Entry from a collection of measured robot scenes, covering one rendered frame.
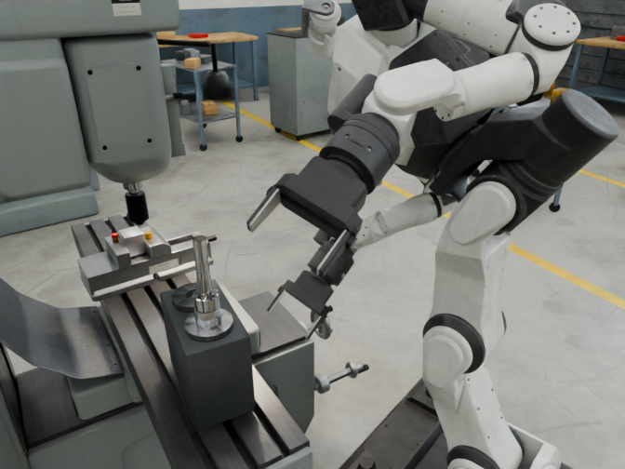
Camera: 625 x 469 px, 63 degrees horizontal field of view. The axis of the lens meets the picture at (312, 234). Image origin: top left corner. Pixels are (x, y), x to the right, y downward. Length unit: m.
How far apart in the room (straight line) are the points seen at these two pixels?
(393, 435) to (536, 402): 1.20
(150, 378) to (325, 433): 1.25
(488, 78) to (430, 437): 1.06
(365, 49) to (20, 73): 0.61
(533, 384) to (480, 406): 1.44
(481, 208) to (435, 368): 0.39
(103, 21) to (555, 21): 0.77
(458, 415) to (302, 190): 0.81
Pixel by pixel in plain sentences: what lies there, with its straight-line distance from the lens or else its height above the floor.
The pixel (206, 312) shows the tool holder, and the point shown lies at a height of 1.20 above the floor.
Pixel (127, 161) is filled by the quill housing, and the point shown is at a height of 1.38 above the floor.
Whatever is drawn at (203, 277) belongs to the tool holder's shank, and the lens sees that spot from 0.92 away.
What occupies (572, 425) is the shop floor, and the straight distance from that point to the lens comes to 2.59.
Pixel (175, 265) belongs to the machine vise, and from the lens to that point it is 1.52.
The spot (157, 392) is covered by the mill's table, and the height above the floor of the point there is 0.96.
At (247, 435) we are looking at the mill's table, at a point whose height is 0.96.
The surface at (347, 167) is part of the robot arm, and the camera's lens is 0.65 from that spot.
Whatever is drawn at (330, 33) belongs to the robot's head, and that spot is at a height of 1.62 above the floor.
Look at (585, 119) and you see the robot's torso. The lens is 0.92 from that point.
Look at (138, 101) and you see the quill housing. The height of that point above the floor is 1.50.
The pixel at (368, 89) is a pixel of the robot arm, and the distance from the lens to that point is 0.75.
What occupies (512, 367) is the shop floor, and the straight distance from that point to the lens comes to 2.78.
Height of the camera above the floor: 1.75
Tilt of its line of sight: 28 degrees down
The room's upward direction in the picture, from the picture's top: straight up
